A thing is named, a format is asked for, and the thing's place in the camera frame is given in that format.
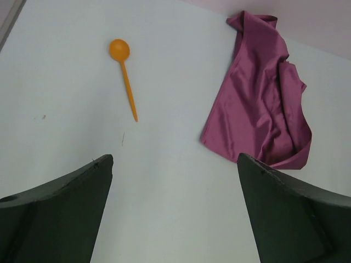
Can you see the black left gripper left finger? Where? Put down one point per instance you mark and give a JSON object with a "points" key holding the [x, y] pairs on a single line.
{"points": [[57, 221]]}

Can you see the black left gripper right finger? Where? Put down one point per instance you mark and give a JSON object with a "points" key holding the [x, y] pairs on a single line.
{"points": [[291, 220]]}

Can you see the purple cloth napkin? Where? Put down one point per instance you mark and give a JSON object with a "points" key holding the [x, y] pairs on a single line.
{"points": [[258, 109]]}

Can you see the orange plastic spoon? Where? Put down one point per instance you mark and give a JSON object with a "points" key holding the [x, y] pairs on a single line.
{"points": [[120, 51]]}

